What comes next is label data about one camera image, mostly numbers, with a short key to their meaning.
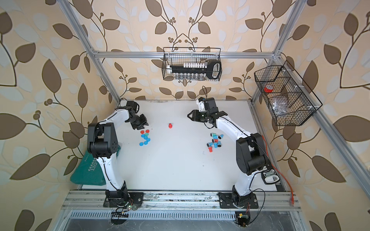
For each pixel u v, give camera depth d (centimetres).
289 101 73
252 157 48
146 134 102
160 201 76
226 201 73
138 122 87
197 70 84
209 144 94
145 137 99
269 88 81
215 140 96
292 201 74
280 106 70
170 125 104
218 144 94
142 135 99
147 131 102
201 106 83
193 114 82
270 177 81
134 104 85
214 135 99
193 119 80
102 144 55
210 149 93
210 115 70
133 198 74
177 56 91
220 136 96
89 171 80
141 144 96
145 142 96
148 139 98
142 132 101
